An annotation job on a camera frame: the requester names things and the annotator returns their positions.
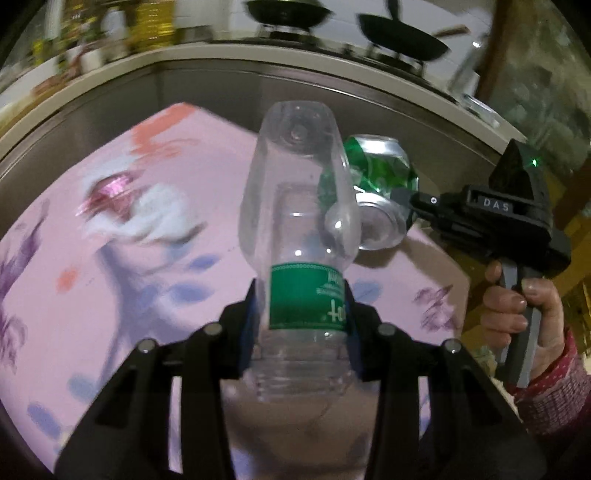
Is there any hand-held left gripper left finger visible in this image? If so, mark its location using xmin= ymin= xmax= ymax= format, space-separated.
xmin=55 ymin=279 xmax=259 ymax=480

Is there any pink foil wrapper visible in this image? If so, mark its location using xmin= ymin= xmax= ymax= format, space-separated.
xmin=81 ymin=173 xmax=139 ymax=217

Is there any pink floral tablecloth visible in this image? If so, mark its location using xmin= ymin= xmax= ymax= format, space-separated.
xmin=0 ymin=102 xmax=467 ymax=472

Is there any pink crumpled wrapper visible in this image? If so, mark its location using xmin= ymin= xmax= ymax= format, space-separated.
xmin=88 ymin=182 xmax=204 ymax=245

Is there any person's right forearm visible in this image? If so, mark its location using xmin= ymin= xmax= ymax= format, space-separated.
xmin=505 ymin=330 xmax=591 ymax=437

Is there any black wok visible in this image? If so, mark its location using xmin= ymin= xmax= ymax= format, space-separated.
xmin=358 ymin=0 xmax=472 ymax=63
xmin=245 ymin=0 xmax=333 ymax=28

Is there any person's right hand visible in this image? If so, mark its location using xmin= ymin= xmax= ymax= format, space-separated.
xmin=482 ymin=258 xmax=566 ymax=372

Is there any clear plastic bottle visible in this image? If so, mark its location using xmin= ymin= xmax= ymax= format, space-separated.
xmin=238 ymin=100 xmax=363 ymax=404

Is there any crushed green can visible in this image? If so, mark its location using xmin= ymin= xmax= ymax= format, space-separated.
xmin=318 ymin=134 xmax=420 ymax=252

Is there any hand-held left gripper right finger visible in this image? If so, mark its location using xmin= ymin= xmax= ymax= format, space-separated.
xmin=344 ymin=284 xmax=548 ymax=480

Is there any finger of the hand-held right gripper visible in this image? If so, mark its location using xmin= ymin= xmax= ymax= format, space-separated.
xmin=392 ymin=187 xmax=465 ymax=210
xmin=409 ymin=208 xmax=468 ymax=243

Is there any large yellow oil bottle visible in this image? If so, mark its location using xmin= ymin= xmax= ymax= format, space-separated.
xmin=131 ymin=0 xmax=174 ymax=44

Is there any kitchen counter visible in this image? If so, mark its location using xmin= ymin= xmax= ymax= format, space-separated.
xmin=0 ymin=39 xmax=527 ymax=185

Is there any gas stove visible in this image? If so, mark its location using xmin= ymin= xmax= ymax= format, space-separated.
xmin=208 ymin=23 xmax=462 ymax=102

